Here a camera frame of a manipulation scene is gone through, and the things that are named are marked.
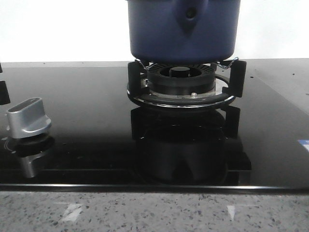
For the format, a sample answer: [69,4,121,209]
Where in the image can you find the blue cooking pot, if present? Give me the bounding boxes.
[127,0,240,64]

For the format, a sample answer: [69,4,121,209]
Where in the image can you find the black pot support grate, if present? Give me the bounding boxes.
[127,58,247,109]

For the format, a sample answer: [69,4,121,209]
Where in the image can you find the black gas stove burner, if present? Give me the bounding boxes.
[147,64,215,95]

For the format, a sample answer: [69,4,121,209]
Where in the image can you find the black glass cooktop panel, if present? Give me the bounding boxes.
[0,59,309,193]

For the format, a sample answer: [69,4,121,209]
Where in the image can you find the silver stove control knob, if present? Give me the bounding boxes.
[6,97,52,139]

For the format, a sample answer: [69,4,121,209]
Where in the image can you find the black left burner grate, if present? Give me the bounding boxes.
[0,60,11,106]

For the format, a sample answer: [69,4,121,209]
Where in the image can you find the blue white cooktop sticker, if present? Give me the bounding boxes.
[298,140,309,152]

